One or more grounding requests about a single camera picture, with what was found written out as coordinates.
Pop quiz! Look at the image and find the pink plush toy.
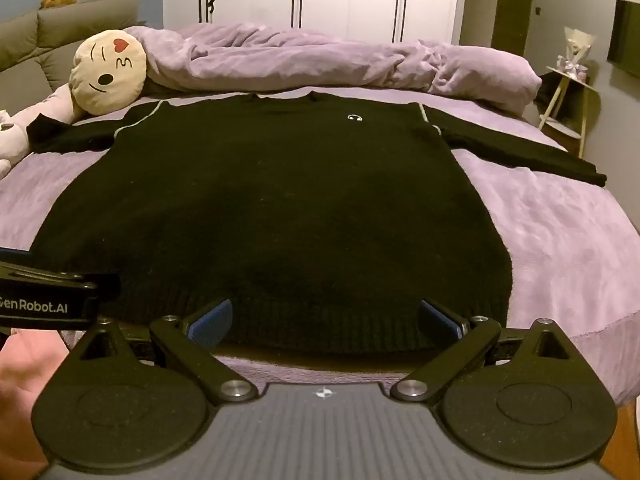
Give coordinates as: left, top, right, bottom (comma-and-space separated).
9, 82, 82, 133

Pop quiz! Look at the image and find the purple fleece duvet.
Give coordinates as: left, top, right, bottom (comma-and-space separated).
120, 22, 543, 116

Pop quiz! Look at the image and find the yellow-green side table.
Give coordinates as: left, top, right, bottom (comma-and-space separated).
537, 65, 601, 158

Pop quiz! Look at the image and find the cream wrapped bouquet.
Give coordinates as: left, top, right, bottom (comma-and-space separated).
562, 25, 598, 68

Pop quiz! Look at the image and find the wall-mounted television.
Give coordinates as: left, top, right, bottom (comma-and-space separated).
607, 0, 640, 78

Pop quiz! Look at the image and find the person's pink clothing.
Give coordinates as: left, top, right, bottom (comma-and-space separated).
0, 330, 76, 466

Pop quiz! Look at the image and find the cream emoji face pillow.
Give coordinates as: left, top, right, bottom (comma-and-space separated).
67, 30, 148, 116

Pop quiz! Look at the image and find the white plush toy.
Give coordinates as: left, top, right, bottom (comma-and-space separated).
0, 109, 30, 181

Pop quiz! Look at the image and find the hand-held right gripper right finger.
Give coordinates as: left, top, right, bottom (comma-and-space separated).
391, 299, 576, 403

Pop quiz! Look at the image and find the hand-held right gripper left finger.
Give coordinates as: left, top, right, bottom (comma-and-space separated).
67, 298, 257, 407

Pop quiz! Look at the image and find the small pink flower ornament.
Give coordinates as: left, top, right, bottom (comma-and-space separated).
556, 57, 588, 80

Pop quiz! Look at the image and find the purple bed sheet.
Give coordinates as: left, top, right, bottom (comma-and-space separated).
0, 82, 640, 406

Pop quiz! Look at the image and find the black knit sweater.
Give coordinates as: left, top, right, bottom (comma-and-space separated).
25, 90, 608, 361

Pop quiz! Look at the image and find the grey-green padded headboard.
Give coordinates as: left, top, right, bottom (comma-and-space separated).
0, 0, 141, 101

